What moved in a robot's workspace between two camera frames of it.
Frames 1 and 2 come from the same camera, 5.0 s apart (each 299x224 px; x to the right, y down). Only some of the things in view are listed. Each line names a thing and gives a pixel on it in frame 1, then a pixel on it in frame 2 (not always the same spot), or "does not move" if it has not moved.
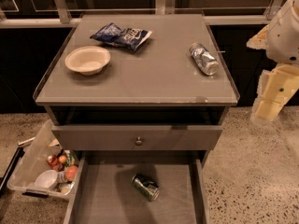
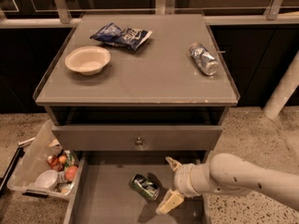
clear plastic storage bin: (43, 165) does not move
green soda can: (146, 187) does not move
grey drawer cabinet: (143, 98) does not move
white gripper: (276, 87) to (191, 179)
